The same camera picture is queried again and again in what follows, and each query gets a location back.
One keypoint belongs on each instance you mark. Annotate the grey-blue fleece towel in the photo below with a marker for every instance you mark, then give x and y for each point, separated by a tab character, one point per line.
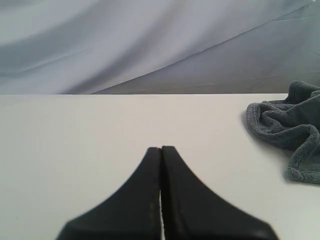
292	124

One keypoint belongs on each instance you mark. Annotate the grey backdrop cloth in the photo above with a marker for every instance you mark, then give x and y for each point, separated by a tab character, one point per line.
157	46

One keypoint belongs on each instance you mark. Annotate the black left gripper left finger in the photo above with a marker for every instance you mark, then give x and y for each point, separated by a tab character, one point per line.
131	213

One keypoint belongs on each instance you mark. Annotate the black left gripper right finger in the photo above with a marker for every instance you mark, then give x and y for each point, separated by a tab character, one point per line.
191	211

